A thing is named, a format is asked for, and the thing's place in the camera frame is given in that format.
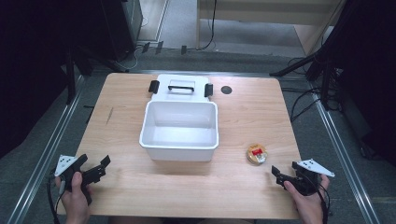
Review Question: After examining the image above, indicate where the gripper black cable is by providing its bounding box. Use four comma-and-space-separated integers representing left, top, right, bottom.
312, 174, 332, 224
46, 175, 64, 224

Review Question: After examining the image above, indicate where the black metal stand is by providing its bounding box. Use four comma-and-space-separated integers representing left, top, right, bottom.
64, 46, 78, 105

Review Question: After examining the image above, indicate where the round yellow packet red label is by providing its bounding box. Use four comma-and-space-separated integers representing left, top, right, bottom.
246, 143, 269, 166

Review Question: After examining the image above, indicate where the person's left hand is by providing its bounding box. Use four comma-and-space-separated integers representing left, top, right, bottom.
54, 171, 93, 218

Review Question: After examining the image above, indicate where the white floor cable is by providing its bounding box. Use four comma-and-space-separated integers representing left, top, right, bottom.
113, 17, 150, 72

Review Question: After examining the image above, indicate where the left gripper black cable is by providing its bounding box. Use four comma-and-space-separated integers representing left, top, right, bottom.
46, 175, 64, 224

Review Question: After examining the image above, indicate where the black floor cable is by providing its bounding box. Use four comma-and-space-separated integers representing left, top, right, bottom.
281, 55, 340, 123

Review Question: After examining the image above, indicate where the metal floor rail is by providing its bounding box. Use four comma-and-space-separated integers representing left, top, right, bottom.
307, 83, 381, 224
6, 74, 87, 224

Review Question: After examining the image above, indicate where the black tripod stand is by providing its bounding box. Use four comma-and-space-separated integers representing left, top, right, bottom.
268, 18, 347, 111

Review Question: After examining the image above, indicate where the black hanging cable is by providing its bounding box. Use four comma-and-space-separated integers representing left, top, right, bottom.
199, 0, 219, 51

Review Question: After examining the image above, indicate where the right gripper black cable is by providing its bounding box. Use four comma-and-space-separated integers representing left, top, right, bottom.
312, 174, 332, 224

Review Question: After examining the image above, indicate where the white plastic storage box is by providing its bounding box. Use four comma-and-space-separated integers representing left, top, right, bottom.
138, 73, 219, 163

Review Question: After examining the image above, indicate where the light wooden cabinet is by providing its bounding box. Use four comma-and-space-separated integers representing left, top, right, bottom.
195, 0, 347, 56

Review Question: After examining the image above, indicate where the person's right hand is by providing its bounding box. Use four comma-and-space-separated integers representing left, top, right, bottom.
283, 174, 331, 218

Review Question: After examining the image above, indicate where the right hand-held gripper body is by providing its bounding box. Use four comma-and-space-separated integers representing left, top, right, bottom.
275, 158, 336, 198

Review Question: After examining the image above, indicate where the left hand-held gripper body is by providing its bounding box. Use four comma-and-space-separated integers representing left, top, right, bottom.
53, 154, 107, 206

